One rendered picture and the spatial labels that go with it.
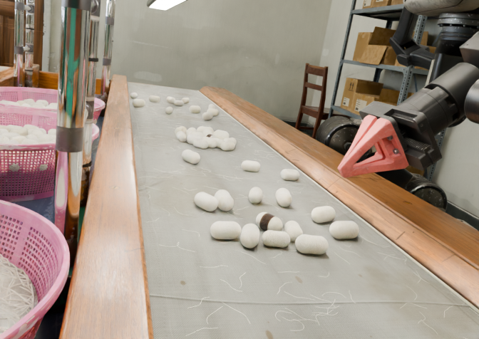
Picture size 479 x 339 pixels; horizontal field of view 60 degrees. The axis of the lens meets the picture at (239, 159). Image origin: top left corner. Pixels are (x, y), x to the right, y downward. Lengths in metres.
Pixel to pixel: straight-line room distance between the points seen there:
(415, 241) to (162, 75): 4.92
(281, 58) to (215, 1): 1.08
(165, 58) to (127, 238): 4.96
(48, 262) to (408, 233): 0.40
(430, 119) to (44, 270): 0.43
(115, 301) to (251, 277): 0.14
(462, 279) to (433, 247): 0.06
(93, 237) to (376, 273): 0.28
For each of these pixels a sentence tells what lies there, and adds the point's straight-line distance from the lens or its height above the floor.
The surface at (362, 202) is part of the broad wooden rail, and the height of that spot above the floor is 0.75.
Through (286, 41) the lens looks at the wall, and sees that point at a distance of 5.56.
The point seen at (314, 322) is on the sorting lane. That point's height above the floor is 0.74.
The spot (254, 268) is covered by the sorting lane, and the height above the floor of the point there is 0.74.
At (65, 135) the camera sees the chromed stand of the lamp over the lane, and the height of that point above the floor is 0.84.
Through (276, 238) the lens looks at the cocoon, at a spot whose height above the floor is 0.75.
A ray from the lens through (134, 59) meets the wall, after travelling 5.31.
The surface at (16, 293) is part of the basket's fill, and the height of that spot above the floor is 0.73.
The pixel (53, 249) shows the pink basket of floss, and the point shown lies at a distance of 0.38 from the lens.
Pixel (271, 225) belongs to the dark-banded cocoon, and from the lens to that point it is 0.48.
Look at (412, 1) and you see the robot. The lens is 1.34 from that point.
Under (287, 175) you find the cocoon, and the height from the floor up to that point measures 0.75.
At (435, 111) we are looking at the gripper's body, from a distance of 0.54.
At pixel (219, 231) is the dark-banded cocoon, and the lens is 0.44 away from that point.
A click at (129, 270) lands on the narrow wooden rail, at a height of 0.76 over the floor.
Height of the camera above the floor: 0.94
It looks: 15 degrees down
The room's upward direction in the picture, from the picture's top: 9 degrees clockwise
